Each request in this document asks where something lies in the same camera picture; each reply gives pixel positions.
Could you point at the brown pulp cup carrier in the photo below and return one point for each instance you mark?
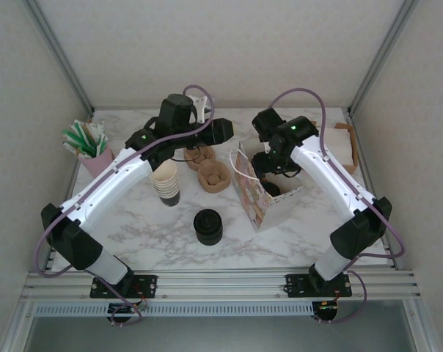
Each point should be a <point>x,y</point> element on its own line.
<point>214,179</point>

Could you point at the stack of paper cups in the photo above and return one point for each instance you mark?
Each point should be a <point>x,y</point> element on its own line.
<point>165,183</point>

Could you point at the aluminium mounting rail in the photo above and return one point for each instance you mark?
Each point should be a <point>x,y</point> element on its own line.
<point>225,286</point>

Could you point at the green drinking straw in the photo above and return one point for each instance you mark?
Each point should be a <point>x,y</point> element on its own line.
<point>75,141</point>
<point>84,137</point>

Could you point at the stack of white napkins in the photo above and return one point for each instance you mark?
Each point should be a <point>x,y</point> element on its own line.
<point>340,146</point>

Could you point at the single paper coffee cup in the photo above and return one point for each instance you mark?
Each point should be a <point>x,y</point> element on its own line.
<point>272,188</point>

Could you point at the right controller board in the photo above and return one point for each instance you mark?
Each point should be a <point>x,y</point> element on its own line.
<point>326,307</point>

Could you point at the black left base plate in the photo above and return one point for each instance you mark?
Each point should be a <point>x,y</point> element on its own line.
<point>148,286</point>

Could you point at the controller board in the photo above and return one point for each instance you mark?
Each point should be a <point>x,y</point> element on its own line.
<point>124,309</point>
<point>326,307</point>

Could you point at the pink straw holder cup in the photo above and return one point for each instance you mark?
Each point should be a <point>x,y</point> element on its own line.
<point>97,163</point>

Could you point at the brown cardboard napkin box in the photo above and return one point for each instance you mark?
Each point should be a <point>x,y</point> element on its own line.
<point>350,166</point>

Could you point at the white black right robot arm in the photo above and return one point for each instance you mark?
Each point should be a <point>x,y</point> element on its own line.
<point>328,176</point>

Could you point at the white wrapped drinking straw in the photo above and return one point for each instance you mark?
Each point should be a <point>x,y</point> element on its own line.
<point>104,136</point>
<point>97,137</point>

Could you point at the left controller board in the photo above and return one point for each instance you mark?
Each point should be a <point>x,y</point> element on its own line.
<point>124,309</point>

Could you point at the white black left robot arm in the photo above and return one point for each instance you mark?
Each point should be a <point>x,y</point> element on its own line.
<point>108,187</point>

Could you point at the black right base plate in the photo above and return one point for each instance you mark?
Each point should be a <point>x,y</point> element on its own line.
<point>298,286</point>

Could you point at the aluminium frame post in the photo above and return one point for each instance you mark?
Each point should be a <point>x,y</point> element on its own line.
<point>382,55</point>
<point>62,55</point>

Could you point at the stack of black lids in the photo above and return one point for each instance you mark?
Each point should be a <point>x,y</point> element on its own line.
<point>207,227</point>

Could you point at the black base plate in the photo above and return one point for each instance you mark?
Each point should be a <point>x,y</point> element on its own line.
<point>298,286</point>
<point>148,286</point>

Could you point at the white printed paper bag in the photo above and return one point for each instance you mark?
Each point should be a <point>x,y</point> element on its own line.
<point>254,198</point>

